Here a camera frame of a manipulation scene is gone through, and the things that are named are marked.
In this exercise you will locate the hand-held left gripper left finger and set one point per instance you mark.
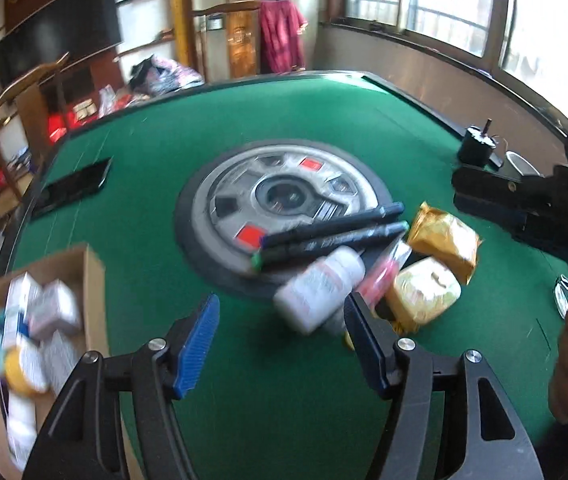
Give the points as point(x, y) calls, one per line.
point(196, 347)

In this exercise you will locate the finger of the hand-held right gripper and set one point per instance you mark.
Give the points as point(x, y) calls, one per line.
point(493, 187)
point(538, 232)

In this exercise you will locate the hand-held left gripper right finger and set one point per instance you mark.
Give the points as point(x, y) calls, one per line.
point(363, 350)

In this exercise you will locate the white pill bottle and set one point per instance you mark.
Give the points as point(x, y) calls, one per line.
point(319, 285)

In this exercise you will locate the shallow cardboard box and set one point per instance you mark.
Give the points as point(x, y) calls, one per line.
point(94, 290)

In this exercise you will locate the yellow cream jar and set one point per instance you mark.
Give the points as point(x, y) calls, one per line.
point(24, 372)

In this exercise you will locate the white cup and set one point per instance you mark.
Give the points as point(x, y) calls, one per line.
point(521, 164)

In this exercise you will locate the black motor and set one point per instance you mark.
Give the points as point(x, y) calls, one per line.
point(474, 142)

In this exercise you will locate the silver metal clip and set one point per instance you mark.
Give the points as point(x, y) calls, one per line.
point(566, 295)

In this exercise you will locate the gold foil packet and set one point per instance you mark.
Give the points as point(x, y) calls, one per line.
point(446, 240)

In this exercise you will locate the pink tube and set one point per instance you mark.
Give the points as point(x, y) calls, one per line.
point(383, 272)

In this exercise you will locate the pale yellow packet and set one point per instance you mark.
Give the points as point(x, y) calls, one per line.
point(423, 292)

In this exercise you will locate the black marker with green end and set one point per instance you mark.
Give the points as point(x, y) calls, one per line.
point(329, 245)

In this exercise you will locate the black marker with blue end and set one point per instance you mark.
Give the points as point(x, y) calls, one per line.
point(334, 225)

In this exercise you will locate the round grey table control panel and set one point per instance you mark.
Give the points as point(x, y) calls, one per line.
point(284, 195)

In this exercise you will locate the large window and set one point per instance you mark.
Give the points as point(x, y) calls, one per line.
point(463, 5)

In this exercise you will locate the black smartphone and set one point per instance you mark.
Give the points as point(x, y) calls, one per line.
point(71, 187)

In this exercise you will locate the red plastic bag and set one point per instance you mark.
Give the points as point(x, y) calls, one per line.
point(59, 127)

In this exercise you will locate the red cloth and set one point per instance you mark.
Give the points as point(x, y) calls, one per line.
point(281, 35)

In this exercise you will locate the floral cloth bag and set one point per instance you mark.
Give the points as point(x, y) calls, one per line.
point(164, 76)

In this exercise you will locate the dark wooden chair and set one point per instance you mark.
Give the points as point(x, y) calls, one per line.
point(19, 110)

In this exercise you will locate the carved wooden chair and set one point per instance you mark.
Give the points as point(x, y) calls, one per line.
point(236, 35)

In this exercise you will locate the black flat television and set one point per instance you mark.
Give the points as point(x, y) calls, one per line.
point(59, 35)

